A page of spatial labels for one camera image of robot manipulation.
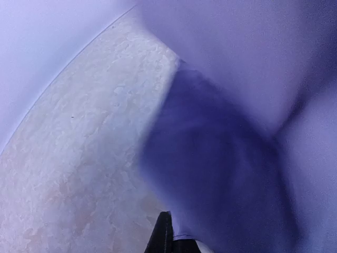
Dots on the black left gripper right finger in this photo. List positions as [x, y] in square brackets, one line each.
[185, 246]

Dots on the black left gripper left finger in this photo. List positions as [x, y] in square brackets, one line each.
[161, 239]

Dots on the lilac folding umbrella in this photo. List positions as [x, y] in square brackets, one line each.
[242, 151]

